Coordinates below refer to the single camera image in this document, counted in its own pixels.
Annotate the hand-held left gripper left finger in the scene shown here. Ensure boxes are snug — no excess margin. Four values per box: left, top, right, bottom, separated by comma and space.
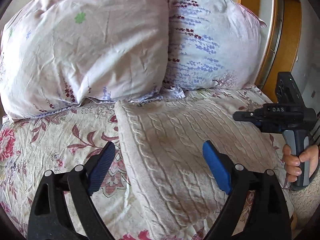
27, 141, 117, 240

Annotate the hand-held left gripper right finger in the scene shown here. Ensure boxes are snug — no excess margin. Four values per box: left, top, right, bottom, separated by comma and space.
202, 140, 293, 240

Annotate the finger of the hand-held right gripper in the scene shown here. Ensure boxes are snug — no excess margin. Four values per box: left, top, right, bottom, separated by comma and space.
233, 110, 265, 131

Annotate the beige cable knit sweater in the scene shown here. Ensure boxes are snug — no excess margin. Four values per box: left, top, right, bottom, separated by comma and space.
114, 97, 280, 234

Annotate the person's right hand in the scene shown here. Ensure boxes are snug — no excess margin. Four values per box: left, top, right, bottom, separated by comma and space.
282, 144, 320, 183

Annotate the floral bedspread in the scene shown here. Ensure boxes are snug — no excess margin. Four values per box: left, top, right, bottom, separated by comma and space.
0, 82, 295, 240

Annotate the wooden bed headboard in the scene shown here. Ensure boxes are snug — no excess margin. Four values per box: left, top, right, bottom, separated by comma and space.
237, 0, 303, 90

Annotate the white lavender print pillow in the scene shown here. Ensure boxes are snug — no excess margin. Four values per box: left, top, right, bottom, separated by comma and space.
162, 0, 268, 98

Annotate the pink pillow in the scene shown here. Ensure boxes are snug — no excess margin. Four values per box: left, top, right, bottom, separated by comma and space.
0, 0, 173, 123

